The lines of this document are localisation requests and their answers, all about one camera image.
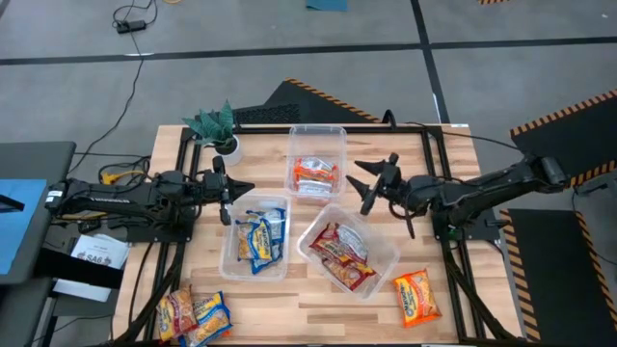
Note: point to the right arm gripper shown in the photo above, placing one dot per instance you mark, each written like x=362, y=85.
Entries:
x=396, y=188

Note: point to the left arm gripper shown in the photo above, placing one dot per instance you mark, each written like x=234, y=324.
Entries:
x=214, y=188

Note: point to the clear plastic bin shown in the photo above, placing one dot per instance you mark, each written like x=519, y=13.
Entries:
x=231, y=270
x=315, y=140
x=381, y=255

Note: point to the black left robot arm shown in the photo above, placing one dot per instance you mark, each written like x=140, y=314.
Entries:
x=120, y=200

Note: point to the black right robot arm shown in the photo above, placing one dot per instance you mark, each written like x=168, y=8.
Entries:
x=482, y=190

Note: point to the green plant in white pot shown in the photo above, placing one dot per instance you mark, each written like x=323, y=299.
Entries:
x=230, y=152

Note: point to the black hazard striped ramp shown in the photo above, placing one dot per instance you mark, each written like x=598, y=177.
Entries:
x=308, y=103

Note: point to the printed paper sheet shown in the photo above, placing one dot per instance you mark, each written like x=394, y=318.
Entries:
x=99, y=253

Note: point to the teal floor mat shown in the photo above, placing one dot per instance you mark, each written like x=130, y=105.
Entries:
x=327, y=5

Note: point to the black shelf board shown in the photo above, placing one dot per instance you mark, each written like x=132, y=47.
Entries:
x=72, y=275

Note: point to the plain white paper sheet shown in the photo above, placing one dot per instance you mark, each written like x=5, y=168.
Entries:
x=79, y=290

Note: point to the black power adapter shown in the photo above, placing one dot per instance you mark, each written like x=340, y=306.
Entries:
x=131, y=26

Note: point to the black hazard striped floor mat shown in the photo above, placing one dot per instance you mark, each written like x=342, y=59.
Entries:
x=578, y=135
x=491, y=1
x=549, y=274

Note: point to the grey desk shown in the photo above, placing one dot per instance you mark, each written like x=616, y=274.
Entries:
x=29, y=161

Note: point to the blue board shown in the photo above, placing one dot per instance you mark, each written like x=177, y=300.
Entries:
x=19, y=231

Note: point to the grey side cabinet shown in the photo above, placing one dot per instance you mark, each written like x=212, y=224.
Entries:
x=19, y=313

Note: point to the black aluminium table frame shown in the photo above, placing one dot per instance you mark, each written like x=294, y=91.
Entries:
x=410, y=129

